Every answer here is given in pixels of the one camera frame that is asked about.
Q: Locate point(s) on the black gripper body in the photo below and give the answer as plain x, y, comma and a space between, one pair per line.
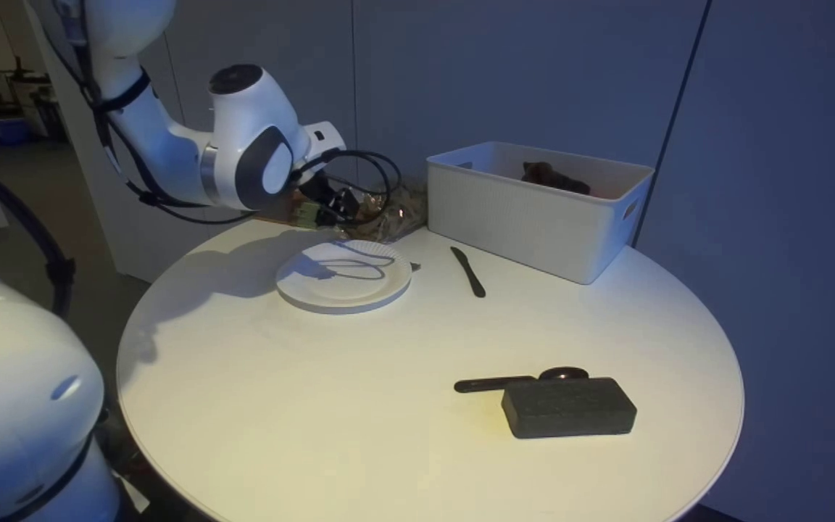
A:
325, 207

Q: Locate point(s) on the white round plate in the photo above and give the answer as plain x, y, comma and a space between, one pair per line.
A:
342, 278

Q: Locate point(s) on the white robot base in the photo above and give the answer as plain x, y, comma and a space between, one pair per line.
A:
51, 398

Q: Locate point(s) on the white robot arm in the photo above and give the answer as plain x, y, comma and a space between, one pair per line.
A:
256, 156

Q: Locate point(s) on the black knife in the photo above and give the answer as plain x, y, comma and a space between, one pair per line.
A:
470, 275

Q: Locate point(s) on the round white table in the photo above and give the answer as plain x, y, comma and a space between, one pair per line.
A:
264, 412

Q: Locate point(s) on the white plastic storage box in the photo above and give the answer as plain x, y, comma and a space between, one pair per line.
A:
557, 212

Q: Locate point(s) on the black rectangular sponge block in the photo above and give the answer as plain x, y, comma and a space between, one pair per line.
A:
565, 407

